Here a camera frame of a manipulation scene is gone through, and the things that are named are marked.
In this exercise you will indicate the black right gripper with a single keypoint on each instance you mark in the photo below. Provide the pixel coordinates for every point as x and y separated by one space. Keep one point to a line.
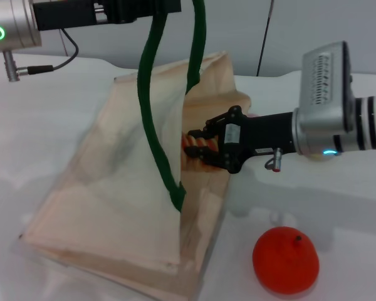
263 135

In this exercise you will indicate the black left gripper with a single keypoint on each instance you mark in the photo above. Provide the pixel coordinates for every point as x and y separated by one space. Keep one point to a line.
65 15

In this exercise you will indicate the orange striped long bread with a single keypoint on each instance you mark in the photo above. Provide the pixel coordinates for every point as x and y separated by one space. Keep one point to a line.
203 143

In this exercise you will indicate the dark thin background pole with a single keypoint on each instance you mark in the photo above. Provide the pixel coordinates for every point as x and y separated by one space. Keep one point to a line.
264 40

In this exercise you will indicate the orange tangerine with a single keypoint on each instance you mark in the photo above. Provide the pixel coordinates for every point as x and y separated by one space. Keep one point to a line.
285 263

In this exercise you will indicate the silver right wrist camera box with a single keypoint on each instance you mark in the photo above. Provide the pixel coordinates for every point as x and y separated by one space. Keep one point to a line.
326 78

